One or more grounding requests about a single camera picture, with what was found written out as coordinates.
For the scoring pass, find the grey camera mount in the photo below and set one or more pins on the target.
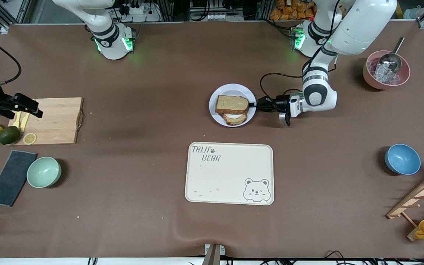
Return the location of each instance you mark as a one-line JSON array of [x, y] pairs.
[[212, 254]]

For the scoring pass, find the clear ice cubes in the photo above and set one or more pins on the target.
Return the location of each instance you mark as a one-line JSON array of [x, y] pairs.
[[385, 75]]

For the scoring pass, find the wooden cutting board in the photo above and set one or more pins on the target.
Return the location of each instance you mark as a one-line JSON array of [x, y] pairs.
[[57, 121]]

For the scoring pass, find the yellow plastic knife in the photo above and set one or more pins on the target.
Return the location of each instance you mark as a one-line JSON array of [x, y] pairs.
[[24, 123]]

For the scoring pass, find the mint green bowl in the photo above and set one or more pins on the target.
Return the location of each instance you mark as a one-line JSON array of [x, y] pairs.
[[43, 172]]

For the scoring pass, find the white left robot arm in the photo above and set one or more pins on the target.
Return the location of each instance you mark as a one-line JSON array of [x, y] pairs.
[[359, 29]]

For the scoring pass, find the green avocado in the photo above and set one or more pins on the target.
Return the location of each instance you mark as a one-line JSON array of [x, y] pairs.
[[9, 135]]

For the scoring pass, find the dark grey cloth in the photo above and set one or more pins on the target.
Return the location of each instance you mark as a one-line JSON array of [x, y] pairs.
[[11, 178]]

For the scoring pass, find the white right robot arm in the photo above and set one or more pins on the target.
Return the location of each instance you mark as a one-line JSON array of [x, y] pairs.
[[110, 40]]

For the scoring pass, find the brown bread slice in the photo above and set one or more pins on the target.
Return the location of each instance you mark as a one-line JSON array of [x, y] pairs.
[[232, 104]]

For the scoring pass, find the blue bowl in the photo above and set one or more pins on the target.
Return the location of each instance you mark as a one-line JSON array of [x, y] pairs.
[[402, 159]]

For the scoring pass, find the lemon slice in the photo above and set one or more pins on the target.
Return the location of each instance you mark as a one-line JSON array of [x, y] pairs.
[[29, 138]]

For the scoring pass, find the white power strip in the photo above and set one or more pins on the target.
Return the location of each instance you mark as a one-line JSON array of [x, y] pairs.
[[138, 14]]

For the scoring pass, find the bread slice under egg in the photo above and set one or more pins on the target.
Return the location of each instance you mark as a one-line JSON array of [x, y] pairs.
[[238, 121]]

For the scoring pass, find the round white plate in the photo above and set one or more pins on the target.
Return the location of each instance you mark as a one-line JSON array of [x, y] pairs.
[[232, 89]]

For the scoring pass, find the wooden peg rack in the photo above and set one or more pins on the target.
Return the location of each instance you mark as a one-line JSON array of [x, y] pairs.
[[418, 195]]

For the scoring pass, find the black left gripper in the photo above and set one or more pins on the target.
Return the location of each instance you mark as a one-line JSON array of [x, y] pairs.
[[280, 103]]

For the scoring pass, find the cream bear print tray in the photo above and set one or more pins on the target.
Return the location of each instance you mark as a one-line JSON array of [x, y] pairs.
[[226, 173]]

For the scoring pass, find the fried egg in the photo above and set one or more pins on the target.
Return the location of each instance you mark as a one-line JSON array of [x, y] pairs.
[[234, 116]]

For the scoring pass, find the pink bowl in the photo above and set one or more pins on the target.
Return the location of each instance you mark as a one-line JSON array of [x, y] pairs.
[[374, 82]]

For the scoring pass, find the brown table cloth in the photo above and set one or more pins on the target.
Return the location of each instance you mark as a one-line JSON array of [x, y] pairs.
[[123, 221]]

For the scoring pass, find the orange snack pile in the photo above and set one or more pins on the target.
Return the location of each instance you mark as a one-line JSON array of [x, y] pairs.
[[289, 13]]

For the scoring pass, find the metal scoop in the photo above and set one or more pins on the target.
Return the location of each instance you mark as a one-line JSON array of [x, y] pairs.
[[390, 62]]

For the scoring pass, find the yellow plastic fork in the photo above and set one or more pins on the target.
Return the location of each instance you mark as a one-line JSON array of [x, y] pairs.
[[17, 121]]

